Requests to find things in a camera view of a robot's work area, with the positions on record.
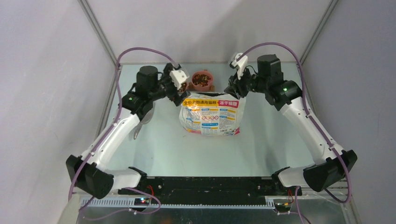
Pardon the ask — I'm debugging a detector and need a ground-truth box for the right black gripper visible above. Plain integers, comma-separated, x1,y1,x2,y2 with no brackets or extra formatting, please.
225,64,269,99

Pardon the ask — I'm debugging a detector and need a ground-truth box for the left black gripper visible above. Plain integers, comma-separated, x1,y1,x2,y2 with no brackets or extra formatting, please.
148,63,190,105

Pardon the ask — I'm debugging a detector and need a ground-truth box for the cat food bag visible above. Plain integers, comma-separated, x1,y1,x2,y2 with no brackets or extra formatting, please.
179,92,246,136

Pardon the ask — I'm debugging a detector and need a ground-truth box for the metal food scoop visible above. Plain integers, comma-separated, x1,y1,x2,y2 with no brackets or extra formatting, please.
133,107,155,140

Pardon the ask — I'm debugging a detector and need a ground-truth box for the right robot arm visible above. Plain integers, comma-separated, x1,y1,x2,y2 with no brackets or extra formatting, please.
225,53,358,195

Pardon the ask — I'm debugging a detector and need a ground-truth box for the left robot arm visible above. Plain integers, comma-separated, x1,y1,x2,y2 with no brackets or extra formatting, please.
65,63,190,199

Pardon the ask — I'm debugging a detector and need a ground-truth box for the pink bowl with kibble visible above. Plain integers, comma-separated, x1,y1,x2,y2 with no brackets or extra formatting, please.
178,82,190,94

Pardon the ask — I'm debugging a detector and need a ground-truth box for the empty pink bowl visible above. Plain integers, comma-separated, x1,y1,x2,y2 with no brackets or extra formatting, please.
191,70,214,92

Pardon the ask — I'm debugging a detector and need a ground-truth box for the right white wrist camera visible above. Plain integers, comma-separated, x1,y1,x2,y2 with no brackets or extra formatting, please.
229,53,248,80

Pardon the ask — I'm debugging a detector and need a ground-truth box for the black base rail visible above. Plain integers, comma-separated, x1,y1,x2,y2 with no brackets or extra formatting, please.
136,176,302,206

